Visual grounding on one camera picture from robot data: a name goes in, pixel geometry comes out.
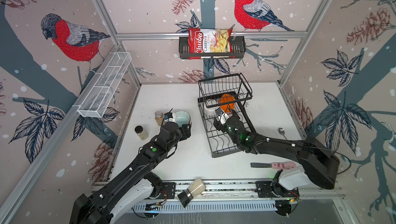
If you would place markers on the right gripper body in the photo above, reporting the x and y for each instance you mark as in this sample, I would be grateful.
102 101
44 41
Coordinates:
224 129

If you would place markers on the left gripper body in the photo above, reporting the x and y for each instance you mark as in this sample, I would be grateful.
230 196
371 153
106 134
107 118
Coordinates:
182 133

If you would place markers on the light green ceramic bowl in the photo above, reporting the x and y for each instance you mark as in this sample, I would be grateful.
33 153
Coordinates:
182 117

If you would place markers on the white ceramic bowl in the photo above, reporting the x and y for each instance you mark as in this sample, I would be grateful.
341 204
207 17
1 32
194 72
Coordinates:
211 111

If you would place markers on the orange plastic bowl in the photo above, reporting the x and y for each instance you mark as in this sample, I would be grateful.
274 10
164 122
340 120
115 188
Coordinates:
227 103

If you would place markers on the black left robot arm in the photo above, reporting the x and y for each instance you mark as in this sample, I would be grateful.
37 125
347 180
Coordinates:
134 184

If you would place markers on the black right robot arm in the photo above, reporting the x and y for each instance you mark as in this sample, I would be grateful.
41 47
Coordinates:
319 163

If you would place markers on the black lidded spice jar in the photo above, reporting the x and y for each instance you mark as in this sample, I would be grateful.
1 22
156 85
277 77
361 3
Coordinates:
142 134

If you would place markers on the metal spoon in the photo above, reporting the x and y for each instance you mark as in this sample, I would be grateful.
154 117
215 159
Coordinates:
282 132

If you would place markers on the red cassava chips bag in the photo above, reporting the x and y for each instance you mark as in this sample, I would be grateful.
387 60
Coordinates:
209 41

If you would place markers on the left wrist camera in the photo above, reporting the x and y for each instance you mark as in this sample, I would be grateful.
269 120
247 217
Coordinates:
169 117

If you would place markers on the black wire dish rack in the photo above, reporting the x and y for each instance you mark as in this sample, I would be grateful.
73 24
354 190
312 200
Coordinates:
210 92

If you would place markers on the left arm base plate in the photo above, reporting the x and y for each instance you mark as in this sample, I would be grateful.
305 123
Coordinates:
165 190

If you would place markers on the pink handled knife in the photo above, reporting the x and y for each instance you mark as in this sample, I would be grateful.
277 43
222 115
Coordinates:
278 166

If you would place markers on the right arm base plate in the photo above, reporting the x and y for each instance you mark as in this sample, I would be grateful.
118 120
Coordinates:
267 189

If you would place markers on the black wall shelf basket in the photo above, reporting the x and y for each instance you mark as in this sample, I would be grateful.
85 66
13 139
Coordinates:
238 49

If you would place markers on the white mesh wall shelf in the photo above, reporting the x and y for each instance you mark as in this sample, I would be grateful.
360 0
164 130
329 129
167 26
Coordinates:
100 95

